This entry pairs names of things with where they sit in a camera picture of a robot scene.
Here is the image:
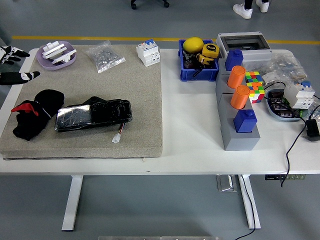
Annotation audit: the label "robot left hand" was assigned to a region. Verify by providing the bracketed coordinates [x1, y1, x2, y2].
[0, 45, 41, 86]

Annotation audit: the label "black table control panel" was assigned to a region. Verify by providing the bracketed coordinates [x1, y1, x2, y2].
[264, 174, 307, 181]

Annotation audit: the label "purple plastic tray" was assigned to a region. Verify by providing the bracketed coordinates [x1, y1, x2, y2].
[35, 40, 77, 71]

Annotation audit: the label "clear bag of metal screws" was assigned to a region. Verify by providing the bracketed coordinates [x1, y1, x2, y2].
[82, 40, 126, 74]

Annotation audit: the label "grey-brown mat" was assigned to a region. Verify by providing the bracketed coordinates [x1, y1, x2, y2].
[0, 44, 165, 161]

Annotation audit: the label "black office chair base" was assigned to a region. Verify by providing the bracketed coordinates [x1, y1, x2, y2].
[130, 0, 171, 10]

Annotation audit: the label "white circuit breaker blue switches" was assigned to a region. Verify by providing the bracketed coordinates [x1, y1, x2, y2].
[283, 80, 316, 110]
[135, 38, 161, 68]

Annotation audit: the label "white table leg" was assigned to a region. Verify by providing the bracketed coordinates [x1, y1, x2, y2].
[237, 174, 262, 230]
[61, 174, 84, 232]

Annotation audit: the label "dark brown tool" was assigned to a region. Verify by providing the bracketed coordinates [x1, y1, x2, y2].
[183, 49, 201, 71]

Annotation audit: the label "yellow round ball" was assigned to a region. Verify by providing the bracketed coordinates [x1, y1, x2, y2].
[182, 36, 205, 54]

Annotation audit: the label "blue plastic bin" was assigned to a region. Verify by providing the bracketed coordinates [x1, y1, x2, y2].
[177, 38, 220, 82]

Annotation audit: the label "blue block with knob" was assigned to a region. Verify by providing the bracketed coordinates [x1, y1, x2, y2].
[233, 109, 258, 134]
[224, 48, 244, 72]

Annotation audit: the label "orange cylinder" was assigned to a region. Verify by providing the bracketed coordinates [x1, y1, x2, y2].
[226, 65, 247, 89]
[230, 84, 251, 110]

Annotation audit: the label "white shoe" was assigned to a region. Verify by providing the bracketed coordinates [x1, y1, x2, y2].
[255, 0, 270, 13]
[232, 3, 253, 20]

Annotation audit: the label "colourful puzzle cube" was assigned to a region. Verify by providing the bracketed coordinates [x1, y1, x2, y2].
[246, 82, 266, 104]
[244, 71, 264, 85]

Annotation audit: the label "grey electrical distribution box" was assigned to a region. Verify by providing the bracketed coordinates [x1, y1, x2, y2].
[216, 31, 273, 63]

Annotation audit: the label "long grey block holder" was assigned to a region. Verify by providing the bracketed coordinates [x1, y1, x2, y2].
[215, 67, 261, 152]

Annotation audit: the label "metal floor plate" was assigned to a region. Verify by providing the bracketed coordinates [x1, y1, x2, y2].
[216, 174, 239, 193]

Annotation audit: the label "blue-grey bowl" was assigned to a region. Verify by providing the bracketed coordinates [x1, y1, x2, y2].
[264, 88, 310, 123]

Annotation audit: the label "clear bags of small parts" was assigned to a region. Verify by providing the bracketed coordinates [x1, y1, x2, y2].
[259, 53, 309, 87]

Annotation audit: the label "black circuit modules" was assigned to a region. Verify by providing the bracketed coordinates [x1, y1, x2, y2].
[268, 91, 301, 118]

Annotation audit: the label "black power adapter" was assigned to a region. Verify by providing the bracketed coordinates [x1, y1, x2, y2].
[302, 119, 320, 143]

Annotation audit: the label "white plastic bracket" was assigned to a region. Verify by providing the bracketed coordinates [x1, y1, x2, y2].
[42, 41, 68, 60]
[51, 48, 78, 65]

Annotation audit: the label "wire pigtail with white connector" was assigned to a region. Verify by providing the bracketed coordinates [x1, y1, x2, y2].
[111, 122, 126, 144]

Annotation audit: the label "black floor cable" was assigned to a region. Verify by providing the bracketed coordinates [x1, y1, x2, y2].
[234, 174, 256, 240]

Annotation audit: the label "black adapter cable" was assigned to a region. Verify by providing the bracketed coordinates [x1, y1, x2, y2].
[263, 81, 320, 188]

